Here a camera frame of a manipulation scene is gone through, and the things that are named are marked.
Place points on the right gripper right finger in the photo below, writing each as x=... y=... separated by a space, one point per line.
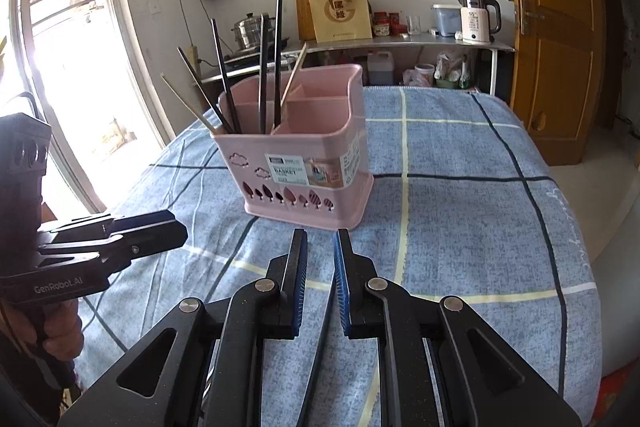
x=440 y=363

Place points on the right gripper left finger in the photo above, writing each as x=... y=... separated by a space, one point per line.
x=201 y=364

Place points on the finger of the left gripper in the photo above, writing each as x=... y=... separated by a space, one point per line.
x=115 y=253
x=100 y=226

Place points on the black chopstick silver band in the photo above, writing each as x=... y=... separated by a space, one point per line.
x=316 y=366
x=277 y=49
x=263 y=73

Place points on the wooden chopstick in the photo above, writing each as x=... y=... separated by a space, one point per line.
x=297 y=67
x=200 y=117

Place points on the steel kitchen shelf table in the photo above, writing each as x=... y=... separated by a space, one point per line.
x=383 y=47

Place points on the left hand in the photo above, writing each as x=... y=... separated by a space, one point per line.
x=63 y=328

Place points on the blue plaid tablecloth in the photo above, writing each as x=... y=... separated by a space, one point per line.
x=462 y=204

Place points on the pink utensil basket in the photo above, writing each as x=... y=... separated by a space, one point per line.
x=312 y=169

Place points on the stainless steel steamer pot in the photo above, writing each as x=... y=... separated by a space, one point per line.
x=248 y=31

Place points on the white plastic jug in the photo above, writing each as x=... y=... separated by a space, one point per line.
x=380 y=67

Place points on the red jar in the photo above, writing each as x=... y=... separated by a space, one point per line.
x=381 y=24

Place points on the clear drinking glass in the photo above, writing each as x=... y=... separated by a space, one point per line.
x=413 y=25

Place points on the tan paper gift bag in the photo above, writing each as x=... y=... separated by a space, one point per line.
x=340 y=20

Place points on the blue plastic container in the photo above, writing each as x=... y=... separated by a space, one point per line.
x=447 y=19

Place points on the white electric kettle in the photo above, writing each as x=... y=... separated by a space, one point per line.
x=480 y=20

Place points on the wooden door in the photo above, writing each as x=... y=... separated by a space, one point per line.
x=558 y=71

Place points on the window frame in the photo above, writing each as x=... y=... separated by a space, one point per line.
x=75 y=61

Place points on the power strip on wall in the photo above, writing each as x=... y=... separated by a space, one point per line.
x=194 y=59

